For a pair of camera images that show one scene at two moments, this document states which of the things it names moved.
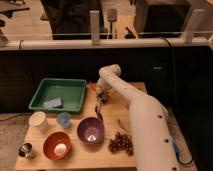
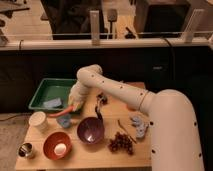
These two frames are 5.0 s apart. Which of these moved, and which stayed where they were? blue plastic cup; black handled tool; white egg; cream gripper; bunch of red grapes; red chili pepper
Moved: red chili pepper; cream gripper
Stayed: black handled tool; blue plastic cup; white egg; bunch of red grapes
